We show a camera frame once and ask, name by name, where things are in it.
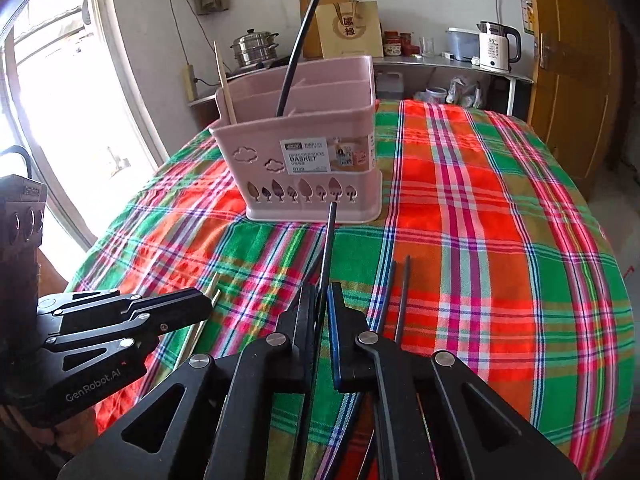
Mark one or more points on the clear plastic bags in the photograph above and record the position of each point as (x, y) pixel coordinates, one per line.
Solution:
(465, 92)

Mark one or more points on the metal shelf table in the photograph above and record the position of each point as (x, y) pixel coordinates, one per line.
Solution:
(430, 61)

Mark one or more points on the stainless steel steamer pot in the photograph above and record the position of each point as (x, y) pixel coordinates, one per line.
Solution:
(255, 50)

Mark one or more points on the white cup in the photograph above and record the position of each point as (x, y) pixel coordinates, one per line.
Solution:
(436, 95)

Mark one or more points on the tan paper bag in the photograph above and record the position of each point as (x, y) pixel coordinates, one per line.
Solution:
(350, 30)

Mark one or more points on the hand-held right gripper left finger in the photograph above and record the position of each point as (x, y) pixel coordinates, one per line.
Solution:
(280, 360)

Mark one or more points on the wooden cutting board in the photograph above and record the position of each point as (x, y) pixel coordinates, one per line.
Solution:
(312, 15)

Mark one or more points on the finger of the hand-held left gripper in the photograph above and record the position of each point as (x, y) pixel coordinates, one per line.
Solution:
(165, 307)
(125, 342)

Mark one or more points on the white window frame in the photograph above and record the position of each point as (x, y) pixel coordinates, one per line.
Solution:
(135, 85)

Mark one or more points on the plastic jug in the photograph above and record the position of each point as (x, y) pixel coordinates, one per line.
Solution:
(389, 86)

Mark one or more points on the black cooktop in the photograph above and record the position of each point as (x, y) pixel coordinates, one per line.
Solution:
(274, 63)

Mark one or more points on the clear drinking glass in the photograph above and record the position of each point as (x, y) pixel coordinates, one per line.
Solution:
(426, 46)

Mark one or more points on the plaid tablecloth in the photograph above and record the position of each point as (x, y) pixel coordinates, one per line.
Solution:
(475, 260)

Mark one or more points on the beige power strip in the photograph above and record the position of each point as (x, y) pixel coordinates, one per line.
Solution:
(189, 82)

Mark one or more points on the red lidded jar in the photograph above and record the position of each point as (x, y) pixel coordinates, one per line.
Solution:
(406, 42)
(391, 45)

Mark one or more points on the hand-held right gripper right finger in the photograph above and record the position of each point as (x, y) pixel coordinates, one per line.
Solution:
(334, 355)

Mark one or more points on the pink plastic utensil basket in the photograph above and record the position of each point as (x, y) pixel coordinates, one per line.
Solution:
(260, 170)

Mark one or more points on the wooden door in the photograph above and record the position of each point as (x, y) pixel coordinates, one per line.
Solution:
(575, 60)

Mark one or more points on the white electric kettle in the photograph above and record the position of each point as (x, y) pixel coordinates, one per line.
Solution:
(495, 50)

